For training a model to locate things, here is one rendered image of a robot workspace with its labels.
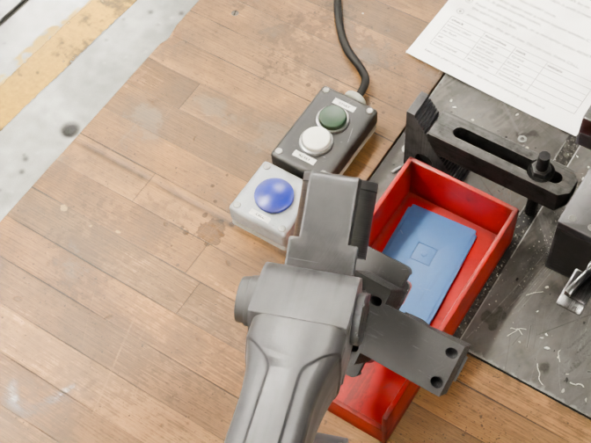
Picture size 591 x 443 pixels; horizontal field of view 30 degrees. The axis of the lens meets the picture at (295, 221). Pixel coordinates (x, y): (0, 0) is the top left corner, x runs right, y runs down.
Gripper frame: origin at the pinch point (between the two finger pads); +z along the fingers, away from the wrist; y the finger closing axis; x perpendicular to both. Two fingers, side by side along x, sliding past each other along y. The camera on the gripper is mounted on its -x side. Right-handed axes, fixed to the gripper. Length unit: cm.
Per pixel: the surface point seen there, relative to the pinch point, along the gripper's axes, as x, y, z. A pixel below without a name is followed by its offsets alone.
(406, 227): 3.1, 7.1, 11.2
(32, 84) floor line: 113, -6, 111
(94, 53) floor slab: 106, 6, 118
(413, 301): -1.6, 1.2, 7.6
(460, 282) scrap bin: -4.4, 4.7, 10.1
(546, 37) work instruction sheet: 2.1, 32.5, 27.3
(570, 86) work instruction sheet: -3.2, 28.2, 24.7
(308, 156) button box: 15.3, 9.0, 10.1
